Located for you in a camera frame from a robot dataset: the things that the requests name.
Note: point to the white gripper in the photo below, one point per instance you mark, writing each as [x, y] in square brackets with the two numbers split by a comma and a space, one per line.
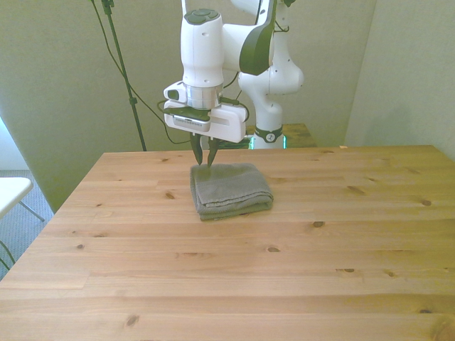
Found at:
[227, 124]

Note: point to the grey towel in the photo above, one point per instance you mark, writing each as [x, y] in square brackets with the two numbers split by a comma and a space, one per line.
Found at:
[231, 188]

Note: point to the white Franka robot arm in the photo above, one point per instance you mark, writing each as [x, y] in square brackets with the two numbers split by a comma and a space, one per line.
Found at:
[202, 53]

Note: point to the thin black tripod pole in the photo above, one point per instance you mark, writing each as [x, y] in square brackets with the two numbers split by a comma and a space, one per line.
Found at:
[122, 67]

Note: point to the white folding table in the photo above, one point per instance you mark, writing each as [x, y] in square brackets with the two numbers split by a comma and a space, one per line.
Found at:
[12, 193]

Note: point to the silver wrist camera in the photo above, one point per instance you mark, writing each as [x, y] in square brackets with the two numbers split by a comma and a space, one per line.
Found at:
[188, 120]

